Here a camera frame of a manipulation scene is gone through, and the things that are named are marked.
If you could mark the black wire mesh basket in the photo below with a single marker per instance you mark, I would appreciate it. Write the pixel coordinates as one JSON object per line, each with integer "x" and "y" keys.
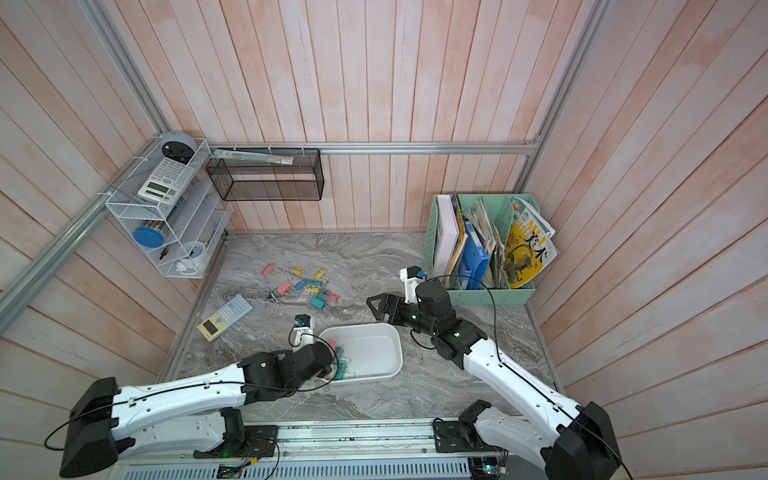
{"x": 303, "y": 181}

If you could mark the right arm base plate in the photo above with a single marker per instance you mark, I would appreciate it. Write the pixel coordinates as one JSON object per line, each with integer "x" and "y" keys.
{"x": 457, "y": 437}

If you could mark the yellow blue calculator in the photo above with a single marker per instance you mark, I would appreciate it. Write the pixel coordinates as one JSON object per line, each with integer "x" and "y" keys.
{"x": 225, "y": 317}

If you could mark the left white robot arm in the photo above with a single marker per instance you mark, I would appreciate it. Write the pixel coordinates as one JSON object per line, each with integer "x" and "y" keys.
{"x": 106, "y": 420}

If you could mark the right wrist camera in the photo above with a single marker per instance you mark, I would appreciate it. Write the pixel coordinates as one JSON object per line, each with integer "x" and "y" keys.
{"x": 411, "y": 277}

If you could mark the white book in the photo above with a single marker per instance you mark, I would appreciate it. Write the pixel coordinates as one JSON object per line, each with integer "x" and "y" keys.
{"x": 447, "y": 235}

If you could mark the clear ruler on basket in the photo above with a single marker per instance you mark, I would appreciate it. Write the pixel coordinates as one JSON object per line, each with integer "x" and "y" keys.
{"x": 248, "y": 158}

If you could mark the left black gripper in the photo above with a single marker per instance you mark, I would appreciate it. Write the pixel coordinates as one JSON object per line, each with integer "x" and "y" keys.
{"x": 325, "y": 370}

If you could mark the blue folder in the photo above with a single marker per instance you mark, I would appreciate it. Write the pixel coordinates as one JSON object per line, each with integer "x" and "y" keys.
{"x": 474, "y": 260}

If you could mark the white wire wall shelf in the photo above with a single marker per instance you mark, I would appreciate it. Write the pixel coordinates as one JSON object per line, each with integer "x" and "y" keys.
{"x": 198, "y": 215}

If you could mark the pink binder clip near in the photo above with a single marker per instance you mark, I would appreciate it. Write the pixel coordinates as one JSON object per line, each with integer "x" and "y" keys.
{"x": 284, "y": 288}

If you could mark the white cup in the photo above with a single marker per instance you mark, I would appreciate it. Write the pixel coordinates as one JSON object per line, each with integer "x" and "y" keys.
{"x": 189, "y": 257}

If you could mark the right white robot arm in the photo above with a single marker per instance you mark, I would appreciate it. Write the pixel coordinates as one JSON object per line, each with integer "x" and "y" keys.
{"x": 563, "y": 438}

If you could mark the yellow magazine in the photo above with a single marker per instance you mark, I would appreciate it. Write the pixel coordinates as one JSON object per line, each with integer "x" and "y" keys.
{"x": 530, "y": 247}

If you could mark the teal binder clip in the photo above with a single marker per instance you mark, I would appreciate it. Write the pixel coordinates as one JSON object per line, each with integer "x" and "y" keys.
{"x": 342, "y": 368}

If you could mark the round grey black device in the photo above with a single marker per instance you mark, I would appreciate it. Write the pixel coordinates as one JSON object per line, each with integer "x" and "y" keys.
{"x": 178, "y": 146}

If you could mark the blue lid jar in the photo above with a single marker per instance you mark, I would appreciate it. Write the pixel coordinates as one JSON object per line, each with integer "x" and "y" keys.
{"x": 150, "y": 234}

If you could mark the green plastic book crate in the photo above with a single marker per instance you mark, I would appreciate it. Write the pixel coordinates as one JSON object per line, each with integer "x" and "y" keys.
{"x": 492, "y": 216}

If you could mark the white desk calculator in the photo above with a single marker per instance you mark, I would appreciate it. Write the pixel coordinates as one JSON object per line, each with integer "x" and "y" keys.
{"x": 166, "y": 182}

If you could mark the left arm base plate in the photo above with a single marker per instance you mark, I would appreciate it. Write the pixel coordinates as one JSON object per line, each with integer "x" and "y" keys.
{"x": 247, "y": 441}

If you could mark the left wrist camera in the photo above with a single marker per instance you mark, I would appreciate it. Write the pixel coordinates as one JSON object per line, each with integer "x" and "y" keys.
{"x": 301, "y": 333}

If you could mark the white plastic storage tray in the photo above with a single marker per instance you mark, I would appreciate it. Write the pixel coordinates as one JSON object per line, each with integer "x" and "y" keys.
{"x": 374, "y": 351}

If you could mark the aluminium rail base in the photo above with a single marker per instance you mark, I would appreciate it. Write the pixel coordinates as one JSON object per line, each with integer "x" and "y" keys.
{"x": 392, "y": 449}

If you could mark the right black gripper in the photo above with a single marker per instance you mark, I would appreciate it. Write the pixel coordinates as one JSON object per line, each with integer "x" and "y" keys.
{"x": 388, "y": 306}

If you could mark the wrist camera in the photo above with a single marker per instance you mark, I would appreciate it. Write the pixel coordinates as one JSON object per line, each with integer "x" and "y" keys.
{"x": 301, "y": 333}
{"x": 411, "y": 277}

